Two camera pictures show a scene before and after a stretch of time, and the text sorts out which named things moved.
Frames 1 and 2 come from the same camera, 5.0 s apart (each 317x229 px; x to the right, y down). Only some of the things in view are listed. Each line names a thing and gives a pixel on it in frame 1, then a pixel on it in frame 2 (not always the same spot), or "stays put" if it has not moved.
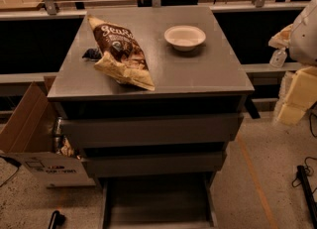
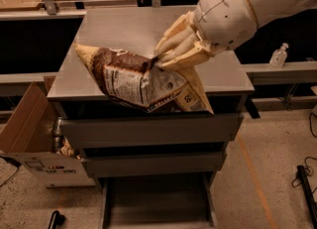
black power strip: [308, 194] stays put
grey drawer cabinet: [177, 136] stays put
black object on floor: [57, 219] stays put
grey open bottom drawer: [158, 201] stays put
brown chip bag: [121, 57] to [139, 82]
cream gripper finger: [282, 39] to [183, 29]
